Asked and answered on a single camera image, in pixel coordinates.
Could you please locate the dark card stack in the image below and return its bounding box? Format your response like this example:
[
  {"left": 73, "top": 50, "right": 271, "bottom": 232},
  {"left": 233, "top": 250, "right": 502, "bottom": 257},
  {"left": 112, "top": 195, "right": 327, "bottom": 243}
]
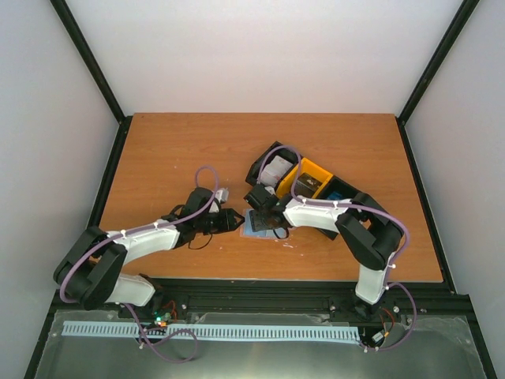
[{"left": 294, "top": 173, "right": 322, "bottom": 198}]

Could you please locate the light blue cable duct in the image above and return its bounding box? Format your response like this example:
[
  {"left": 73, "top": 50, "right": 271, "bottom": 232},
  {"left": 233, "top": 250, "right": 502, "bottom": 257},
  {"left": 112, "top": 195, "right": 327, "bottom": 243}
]
[{"left": 61, "top": 321, "right": 360, "bottom": 344}]

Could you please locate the small electronics board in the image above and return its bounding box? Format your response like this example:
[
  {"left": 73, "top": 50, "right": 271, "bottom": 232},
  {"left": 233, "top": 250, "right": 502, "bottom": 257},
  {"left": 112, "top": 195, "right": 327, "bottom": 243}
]
[{"left": 154, "top": 309, "right": 178, "bottom": 328}]

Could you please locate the right black frame post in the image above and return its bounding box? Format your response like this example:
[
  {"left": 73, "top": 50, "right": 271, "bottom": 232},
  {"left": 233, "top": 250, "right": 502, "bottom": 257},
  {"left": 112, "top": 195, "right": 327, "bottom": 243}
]
[{"left": 396, "top": 0, "right": 482, "bottom": 127}]

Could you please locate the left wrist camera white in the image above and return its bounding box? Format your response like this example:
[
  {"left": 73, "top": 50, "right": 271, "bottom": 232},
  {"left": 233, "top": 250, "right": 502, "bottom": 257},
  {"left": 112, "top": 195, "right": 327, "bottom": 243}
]
[{"left": 209, "top": 188, "right": 230, "bottom": 213}]

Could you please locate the left black frame post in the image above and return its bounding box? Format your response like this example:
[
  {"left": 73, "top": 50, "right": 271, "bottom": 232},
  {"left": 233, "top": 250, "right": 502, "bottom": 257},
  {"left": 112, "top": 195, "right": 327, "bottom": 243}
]
[{"left": 49, "top": 0, "right": 133, "bottom": 127}]

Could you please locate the black bin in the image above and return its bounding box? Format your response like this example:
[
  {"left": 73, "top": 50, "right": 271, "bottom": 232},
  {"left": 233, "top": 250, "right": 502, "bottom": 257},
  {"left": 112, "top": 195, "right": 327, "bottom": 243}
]
[
  {"left": 314, "top": 175, "right": 360, "bottom": 241},
  {"left": 245, "top": 141, "right": 303, "bottom": 190}
]

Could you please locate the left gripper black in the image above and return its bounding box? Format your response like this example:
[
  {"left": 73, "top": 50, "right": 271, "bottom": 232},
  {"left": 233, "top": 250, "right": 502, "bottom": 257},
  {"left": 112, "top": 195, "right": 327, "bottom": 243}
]
[{"left": 196, "top": 208, "right": 245, "bottom": 235}]

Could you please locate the black aluminium rail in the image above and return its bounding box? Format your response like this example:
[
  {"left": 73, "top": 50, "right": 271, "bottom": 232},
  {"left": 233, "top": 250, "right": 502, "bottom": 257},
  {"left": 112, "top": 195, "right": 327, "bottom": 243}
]
[{"left": 135, "top": 279, "right": 476, "bottom": 325}]

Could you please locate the grey connector plug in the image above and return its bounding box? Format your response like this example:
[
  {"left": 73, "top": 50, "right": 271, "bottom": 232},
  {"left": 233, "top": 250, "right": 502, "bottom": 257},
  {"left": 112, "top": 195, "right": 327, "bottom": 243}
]
[{"left": 371, "top": 331, "right": 389, "bottom": 346}]

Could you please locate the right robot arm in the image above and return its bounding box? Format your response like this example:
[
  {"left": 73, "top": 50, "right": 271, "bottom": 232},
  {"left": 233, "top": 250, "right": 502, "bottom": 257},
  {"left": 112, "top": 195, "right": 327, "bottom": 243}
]
[{"left": 245, "top": 184, "right": 410, "bottom": 306}]

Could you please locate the white card stack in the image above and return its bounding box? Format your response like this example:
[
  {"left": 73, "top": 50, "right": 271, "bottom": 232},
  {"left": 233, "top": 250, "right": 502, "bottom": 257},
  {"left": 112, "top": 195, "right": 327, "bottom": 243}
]
[{"left": 260, "top": 156, "right": 293, "bottom": 187}]

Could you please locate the black frame post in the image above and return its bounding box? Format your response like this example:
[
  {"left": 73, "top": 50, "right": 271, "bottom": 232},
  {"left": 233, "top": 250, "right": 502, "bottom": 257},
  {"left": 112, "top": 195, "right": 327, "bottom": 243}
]
[
  {"left": 396, "top": 0, "right": 482, "bottom": 127},
  {"left": 49, "top": 0, "right": 133, "bottom": 127}
]

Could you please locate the black bin right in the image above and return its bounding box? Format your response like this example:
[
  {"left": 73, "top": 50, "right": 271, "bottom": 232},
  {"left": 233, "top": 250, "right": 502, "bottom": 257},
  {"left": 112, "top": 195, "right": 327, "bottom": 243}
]
[{"left": 314, "top": 175, "right": 360, "bottom": 241}]

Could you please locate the black bin left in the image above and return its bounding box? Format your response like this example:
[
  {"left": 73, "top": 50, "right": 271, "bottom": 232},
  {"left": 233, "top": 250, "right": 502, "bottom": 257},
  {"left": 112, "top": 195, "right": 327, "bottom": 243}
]
[{"left": 245, "top": 141, "right": 303, "bottom": 190}]

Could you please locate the pink card holder wallet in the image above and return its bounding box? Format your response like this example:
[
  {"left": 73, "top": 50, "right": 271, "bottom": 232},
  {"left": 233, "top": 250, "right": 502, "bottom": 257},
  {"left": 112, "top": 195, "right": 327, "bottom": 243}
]
[{"left": 240, "top": 208, "right": 289, "bottom": 240}]

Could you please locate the yellow bin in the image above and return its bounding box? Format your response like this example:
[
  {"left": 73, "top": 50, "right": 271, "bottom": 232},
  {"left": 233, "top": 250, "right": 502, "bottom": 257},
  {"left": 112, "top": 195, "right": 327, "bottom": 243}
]
[{"left": 275, "top": 158, "right": 333, "bottom": 198}]

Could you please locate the blue card stack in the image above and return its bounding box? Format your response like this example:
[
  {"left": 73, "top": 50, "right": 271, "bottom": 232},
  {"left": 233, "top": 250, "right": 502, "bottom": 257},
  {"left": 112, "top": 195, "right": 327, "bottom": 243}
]
[{"left": 326, "top": 191, "right": 350, "bottom": 201}]

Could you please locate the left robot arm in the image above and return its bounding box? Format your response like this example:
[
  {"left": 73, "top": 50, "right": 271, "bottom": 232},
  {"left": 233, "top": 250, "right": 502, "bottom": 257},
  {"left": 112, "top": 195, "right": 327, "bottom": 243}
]
[{"left": 54, "top": 187, "right": 245, "bottom": 318}]

